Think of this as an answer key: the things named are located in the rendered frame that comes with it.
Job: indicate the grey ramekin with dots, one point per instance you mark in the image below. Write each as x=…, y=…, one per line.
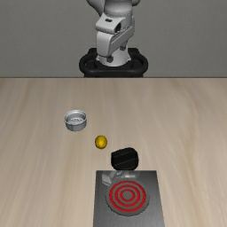
x=75, y=124

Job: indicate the black stove plate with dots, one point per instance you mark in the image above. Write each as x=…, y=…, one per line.
x=147, y=207

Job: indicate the black rounded block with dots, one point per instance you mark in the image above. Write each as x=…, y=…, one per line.
x=124, y=159

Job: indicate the yellow lemon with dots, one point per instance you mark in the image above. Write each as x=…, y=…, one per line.
x=101, y=142

